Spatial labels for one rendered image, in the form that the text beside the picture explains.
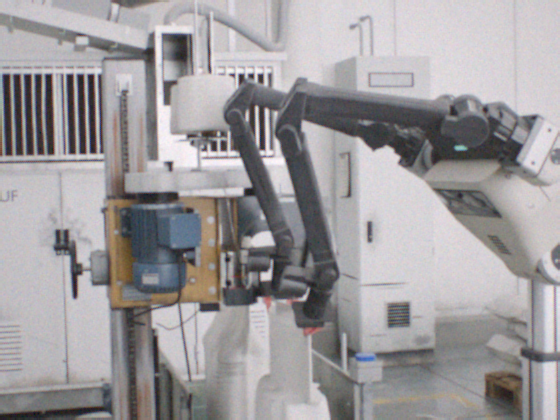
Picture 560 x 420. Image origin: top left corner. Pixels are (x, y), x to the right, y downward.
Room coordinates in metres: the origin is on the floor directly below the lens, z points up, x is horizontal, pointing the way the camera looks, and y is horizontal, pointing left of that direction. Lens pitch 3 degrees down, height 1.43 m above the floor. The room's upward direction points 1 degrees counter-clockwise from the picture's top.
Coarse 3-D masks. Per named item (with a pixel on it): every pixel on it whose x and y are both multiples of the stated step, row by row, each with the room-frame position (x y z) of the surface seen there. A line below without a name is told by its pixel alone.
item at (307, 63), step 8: (288, 56) 6.04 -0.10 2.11; (296, 56) 6.03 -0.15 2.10; (304, 56) 6.03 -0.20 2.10; (312, 56) 6.06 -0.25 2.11; (320, 56) 6.12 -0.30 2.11; (280, 64) 6.07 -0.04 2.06; (288, 64) 6.04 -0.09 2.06; (296, 64) 6.03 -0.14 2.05; (304, 64) 6.04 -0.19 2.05; (312, 64) 6.07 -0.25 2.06; (320, 64) 6.13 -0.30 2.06; (288, 72) 6.04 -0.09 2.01; (296, 72) 6.03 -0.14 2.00; (304, 72) 6.04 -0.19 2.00; (312, 72) 6.06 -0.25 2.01; (320, 72) 6.13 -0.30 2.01; (288, 80) 6.04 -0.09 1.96; (312, 80) 6.06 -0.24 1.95; (320, 80) 6.13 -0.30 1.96; (288, 88) 6.02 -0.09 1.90
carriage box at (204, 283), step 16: (112, 208) 2.76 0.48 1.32; (208, 208) 2.83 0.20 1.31; (112, 224) 2.76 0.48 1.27; (208, 224) 2.83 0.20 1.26; (112, 240) 2.76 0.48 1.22; (128, 240) 2.77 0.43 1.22; (208, 240) 2.83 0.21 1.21; (112, 256) 2.76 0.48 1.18; (128, 256) 2.77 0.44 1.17; (208, 256) 2.83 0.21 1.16; (112, 272) 2.76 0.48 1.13; (128, 272) 2.77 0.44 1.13; (192, 272) 2.82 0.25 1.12; (208, 272) 2.83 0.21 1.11; (112, 288) 2.76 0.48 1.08; (192, 288) 2.82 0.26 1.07; (208, 288) 2.83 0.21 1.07; (112, 304) 2.76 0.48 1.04; (128, 304) 2.77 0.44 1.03; (144, 304) 2.78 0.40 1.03; (160, 304) 2.79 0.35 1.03
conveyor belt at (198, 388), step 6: (186, 384) 4.55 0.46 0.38; (192, 384) 4.54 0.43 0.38; (198, 384) 4.54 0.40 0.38; (204, 384) 4.54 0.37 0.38; (192, 390) 4.42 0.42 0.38; (198, 390) 4.42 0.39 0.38; (204, 390) 4.42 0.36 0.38; (198, 396) 4.30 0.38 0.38; (204, 396) 4.30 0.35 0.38; (198, 402) 4.19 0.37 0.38; (204, 402) 4.19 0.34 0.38; (198, 408) 4.09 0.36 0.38; (204, 408) 4.08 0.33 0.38; (198, 414) 3.99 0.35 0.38; (204, 414) 3.98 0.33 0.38
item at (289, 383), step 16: (288, 304) 2.74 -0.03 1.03; (272, 320) 2.57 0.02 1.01; (288, 320) 2.49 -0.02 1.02; (272, 336) 2.57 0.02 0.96; (288, 336) 2.49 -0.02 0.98; (304, 336) 2.41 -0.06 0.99; (272, 352) 2.57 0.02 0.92; (288, 352) 2.49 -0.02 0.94; (304, 352) 2.42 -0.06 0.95; (272, 368) 2.58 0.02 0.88; (288, 368) 2.49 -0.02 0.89; (304, 368) 2.42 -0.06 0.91; (272, 384) 2.58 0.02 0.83; (288, 384) 2.49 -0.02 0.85; (304, 384) 2.42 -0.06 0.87; (256, 400) 2.70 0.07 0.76; (272, 400) 2.49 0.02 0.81; (288, 400) 2.45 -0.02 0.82; (304, 400) 2.42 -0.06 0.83; (320, 400) 2.46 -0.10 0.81; (256, 416) 2.68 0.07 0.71; (272, 416) 2.48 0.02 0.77; (288, 416) 2.42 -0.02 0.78; (304, 416) 2.43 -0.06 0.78; (320, 416) 2.43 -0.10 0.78
